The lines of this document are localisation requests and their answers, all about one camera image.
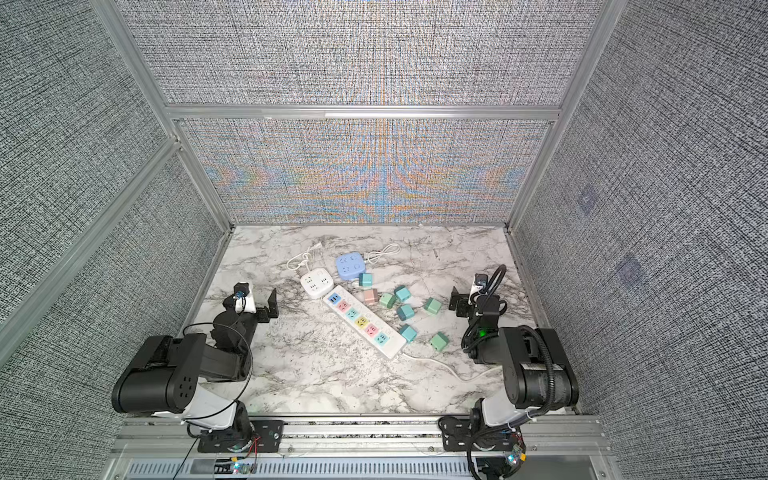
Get green adapter lowest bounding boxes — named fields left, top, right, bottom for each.
left=429, top=332, right=449, bottom=352

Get teal adapter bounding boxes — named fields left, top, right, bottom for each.
left=399, top=325, right=418, bottom=343
left=396, top=304, right=415, bottom=322
left=358, top=273, right=373, bottom=289
left=394, top=285, right=412, bottom=303

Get long white power strip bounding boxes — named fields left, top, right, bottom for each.
left=322, top=286, right=406, bottom=360

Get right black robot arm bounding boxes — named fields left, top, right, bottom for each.
left=437, top=290, right=579, bottom=479

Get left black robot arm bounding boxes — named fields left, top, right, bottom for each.
left=111, top=283, right=283, bottom=454

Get pink plug adapter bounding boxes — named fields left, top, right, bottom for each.
left=363, top=288, right=378, bottom=305

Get green adapter right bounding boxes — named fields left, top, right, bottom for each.
left=423, top=297, right=442, bottom=315

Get white square power strip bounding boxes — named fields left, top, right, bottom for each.
left=300, top=267, right=335, bottom=300

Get green adapter beside pink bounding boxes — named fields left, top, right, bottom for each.
left=379, top=292, right=397, bottom=309

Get blue square power strip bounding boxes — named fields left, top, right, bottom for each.
left=335, top=252, right=367, bottom=281

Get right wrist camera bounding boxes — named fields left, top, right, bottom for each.
left=469, top=273, right=489, bottom=303

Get white power strip cable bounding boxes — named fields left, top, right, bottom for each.
left=400, top=350, right=502, bottom=383

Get white cable of blue strip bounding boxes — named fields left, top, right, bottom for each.
left=363, top=242, right=402, bottom=266

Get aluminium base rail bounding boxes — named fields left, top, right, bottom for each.
left=101, top=414, right=622, bottom=479

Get aluminium enclosure frame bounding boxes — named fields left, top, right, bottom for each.
left=1, top=1, right=767, bottom=362

